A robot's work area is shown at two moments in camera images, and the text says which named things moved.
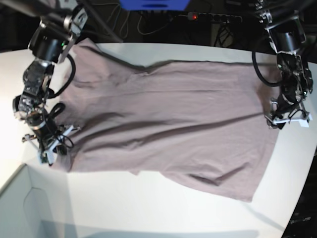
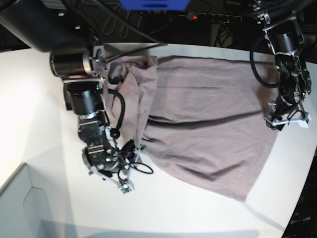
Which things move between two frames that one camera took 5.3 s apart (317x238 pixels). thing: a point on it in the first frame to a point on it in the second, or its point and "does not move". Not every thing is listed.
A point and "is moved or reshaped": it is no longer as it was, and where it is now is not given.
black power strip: (215, 17) does not move
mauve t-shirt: (204, 120) is moved or reshaped
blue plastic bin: (155, 5) does not move
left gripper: (50, 138) to (102, 159)
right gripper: (288, 108) does not move
